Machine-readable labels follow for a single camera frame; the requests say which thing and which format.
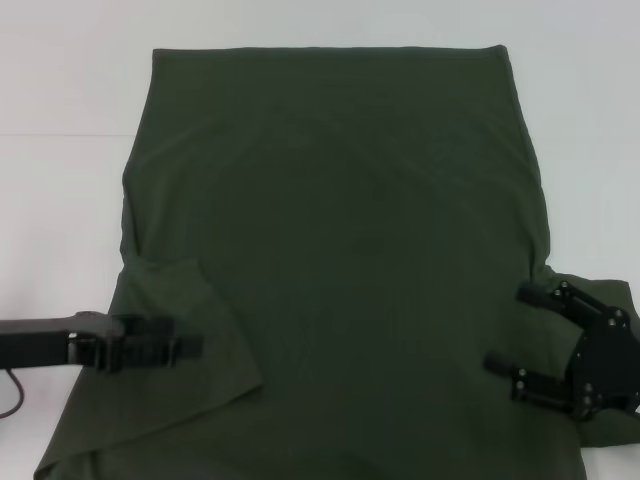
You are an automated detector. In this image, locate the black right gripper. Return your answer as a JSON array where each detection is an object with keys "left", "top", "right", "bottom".
[{"left": 483, "top": 280, "right": 640, "bottom": 420}]

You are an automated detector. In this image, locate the dark camera cable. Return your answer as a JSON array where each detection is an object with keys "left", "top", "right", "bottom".
[{"left": 0, "top": 368, "right": 27, "bottom": 420}]

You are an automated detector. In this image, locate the dark green shirt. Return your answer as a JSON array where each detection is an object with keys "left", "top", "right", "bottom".
[{"left": 32, "top": 44, "right": 640, "bottom": 480}]

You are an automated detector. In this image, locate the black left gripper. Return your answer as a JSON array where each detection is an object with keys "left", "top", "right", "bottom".
[{"left": 0, "top": 310, "right": 205, "bottom": 375}]

